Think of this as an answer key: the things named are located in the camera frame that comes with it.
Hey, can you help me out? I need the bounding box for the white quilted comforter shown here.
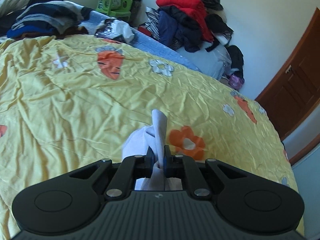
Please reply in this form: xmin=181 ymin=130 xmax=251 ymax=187
xmin=0 ymin=0 xmax=30 ymax=17

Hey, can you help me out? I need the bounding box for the brown wooden door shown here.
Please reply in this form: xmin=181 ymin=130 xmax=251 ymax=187
xmin=254 ymin=6 xmax=320 ymax=165

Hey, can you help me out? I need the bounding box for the pile of red dark clothes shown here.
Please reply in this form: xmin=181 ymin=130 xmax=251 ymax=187
xmin=138 ymin=0 xmax=245 ymax=90

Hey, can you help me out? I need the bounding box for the stack of dark folded clothes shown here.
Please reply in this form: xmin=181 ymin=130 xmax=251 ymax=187
xmin=1 ymin=0 xmax=89 ymax=39

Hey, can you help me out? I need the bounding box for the blue textured blanket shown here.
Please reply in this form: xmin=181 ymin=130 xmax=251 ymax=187
xmin=80 ymin=8 xmax=201 ymax=72

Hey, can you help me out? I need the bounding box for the black white plastic bag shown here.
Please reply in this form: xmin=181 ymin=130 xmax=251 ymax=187
xmin=95 ymin=18 xmax=135 ymax=44

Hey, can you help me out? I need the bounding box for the light lavender garment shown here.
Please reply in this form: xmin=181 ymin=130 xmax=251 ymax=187
xmin=121 ymin=109 xmax=182 ymax=191

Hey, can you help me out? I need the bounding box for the yellow carrot print bedsheet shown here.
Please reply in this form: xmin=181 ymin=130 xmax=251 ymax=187
xmin=1 ymin=35 xmax=297 ymax=239

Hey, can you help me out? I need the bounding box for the green plastic chair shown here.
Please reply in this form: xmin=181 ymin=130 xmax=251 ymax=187
xmin=95 ymin=0 xmax=133 ymax=22

